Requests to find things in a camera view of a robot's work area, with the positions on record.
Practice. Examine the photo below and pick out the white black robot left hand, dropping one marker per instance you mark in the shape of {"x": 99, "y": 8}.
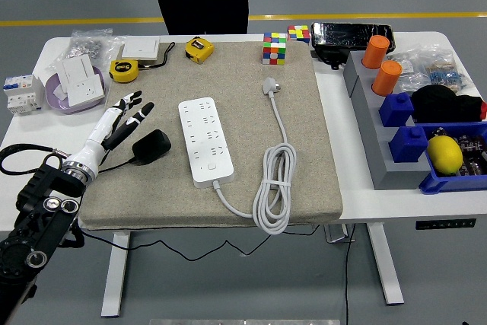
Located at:
{"x": 95, "y": 138}

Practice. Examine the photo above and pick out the black power plug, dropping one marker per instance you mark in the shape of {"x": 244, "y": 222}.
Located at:
{"x": 152, "y": 146}

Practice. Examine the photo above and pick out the white power strip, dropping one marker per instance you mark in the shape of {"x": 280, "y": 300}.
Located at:
{"x": 205, "y": 142}

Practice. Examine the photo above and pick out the yellow tape measure grey button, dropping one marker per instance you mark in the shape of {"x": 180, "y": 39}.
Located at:
{"x": 199, "y": 50}

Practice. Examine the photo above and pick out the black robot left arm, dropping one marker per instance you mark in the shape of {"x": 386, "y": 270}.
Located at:
{"x": 38, "y": 218}

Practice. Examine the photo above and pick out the purple bowl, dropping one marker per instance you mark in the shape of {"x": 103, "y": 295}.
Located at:
{"x": 74, "y": 109}

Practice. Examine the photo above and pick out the small white piece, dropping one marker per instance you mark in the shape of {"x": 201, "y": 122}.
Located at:
{"x": 59, "y": 93}

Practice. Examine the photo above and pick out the yellow tape measure black label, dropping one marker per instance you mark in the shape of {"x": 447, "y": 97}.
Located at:
{"x": 123, "y": 71}

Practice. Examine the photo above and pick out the white circuit breaker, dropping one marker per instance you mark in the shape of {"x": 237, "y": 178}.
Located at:
{"x": 21, "y": 96}

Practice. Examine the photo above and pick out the white table leg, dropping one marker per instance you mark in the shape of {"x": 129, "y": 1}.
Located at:
{"x": 114, "y": 294}
{"x": 388, "y": 283}

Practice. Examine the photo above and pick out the clear bag of metal parts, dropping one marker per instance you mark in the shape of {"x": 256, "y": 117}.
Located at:
{"x": 89, "y": 45}

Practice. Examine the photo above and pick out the black table control panel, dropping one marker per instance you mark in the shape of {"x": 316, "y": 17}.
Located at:
{"x": 445, "y": 224}

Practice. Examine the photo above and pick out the blue plastic bin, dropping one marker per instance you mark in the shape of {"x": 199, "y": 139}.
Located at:
{"x": 449, "y": 185}

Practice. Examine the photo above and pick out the grey-brown fabric mat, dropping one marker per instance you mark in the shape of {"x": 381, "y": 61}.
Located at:
{"x": 243, "y": 119}

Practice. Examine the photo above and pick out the dark electronic parts pile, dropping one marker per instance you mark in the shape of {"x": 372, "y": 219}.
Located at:
{"x": 473, "y": 157}

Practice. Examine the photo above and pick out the yellow lemon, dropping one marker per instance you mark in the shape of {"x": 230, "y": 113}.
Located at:
{"x": 444, "y": 155}

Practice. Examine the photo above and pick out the grey stepped peg base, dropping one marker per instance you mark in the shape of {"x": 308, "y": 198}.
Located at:
{"x": 380, "y": 161}

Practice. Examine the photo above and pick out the blue peg block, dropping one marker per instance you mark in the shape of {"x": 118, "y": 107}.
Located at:
{"x": 408, "y": 145}
{"x": 395, "y": 110}

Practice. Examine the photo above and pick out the small black knob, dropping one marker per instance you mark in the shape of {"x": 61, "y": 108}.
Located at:
{"x": 439, "y": 131}

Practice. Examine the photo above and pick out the large colourful puzzle cube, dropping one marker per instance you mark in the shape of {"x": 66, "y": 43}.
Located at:
{"x": 274, "y": 51}

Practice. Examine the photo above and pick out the small red piece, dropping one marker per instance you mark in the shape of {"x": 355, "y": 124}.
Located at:
{"x": 484, "y": 110}

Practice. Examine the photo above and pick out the black cloth bundle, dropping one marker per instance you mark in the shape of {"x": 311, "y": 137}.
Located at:
{"x": 437, "y": 104}

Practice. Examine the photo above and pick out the small colourful puzzle cube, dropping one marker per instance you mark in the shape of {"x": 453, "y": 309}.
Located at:
{"x": 298, "y": 34}

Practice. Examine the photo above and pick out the black device stand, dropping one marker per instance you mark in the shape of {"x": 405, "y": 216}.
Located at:
{"x": 329, "y": 56}

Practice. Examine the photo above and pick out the clear bag of blue clips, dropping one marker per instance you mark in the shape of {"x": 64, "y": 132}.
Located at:
{"x": 447, "y": 74}

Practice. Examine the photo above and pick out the orange cylinder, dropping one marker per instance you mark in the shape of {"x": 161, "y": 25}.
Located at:
{"x": 386, "y": 78}
{"x": 375, "y": 51}

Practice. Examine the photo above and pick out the clear bag of small parts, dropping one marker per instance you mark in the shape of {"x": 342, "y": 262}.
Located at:
{"x": 407, "y": 68}

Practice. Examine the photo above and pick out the black cracked glossy device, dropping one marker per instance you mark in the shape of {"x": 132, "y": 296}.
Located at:
{"x": 352, "y": 36}

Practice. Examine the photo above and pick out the white wall socket panel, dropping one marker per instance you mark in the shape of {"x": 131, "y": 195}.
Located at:
{"x": 85, "y": 91}

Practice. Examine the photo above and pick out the white wall switch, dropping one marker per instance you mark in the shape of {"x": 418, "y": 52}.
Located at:
{"x": 140, "y": 47}

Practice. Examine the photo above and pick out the silver metal bracket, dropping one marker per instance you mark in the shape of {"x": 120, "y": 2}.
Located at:
{"x": 336, "y": 235}

